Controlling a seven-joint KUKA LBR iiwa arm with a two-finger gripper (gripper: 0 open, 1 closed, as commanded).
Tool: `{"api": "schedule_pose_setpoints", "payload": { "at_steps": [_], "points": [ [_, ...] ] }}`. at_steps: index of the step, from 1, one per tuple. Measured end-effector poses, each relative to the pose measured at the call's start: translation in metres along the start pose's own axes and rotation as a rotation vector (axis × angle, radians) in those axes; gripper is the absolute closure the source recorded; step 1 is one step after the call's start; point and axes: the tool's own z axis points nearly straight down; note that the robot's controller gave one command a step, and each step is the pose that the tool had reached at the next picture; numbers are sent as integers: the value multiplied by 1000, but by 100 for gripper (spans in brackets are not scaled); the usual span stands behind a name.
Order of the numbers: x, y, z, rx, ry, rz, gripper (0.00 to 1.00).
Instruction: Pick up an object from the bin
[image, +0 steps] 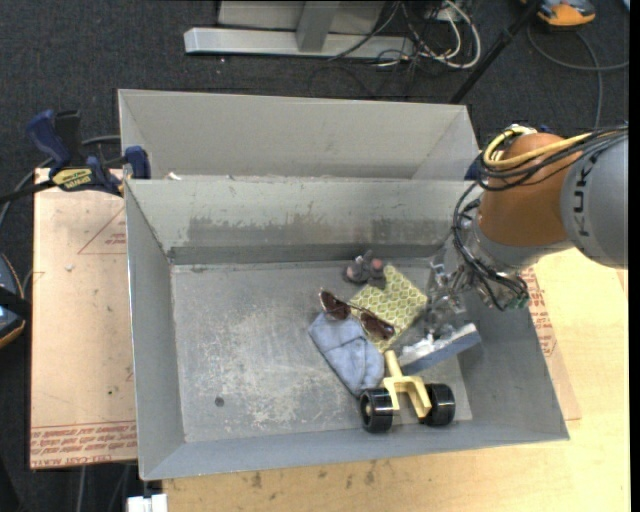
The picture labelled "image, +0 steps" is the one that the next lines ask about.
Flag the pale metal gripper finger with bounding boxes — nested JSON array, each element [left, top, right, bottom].
[[425, 258, 448, 337], [439, 285, 466, 339]]

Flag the yellow-green patterned flat box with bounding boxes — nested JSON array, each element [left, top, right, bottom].
[[347, 263, 430, 354]]

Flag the grey and pink toy animal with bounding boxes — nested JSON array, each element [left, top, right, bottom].
[[343, 249, 387, 290]]

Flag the yellow toy axle, black wheels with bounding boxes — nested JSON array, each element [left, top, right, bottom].
[[358, 348, 457, 434]]

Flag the brown-lens sunglasses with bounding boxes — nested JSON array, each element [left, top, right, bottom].
[[318, 289, 397, 342]]

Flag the pale blue cloth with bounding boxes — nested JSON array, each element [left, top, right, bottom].
[[306, 312, 386, 399]]

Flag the grey metal bin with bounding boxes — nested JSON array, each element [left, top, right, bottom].
[[117, 88, 571, 482]]

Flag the brown cardboard board, red print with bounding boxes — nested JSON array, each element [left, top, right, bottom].
[[29, 167, 584, 470]]

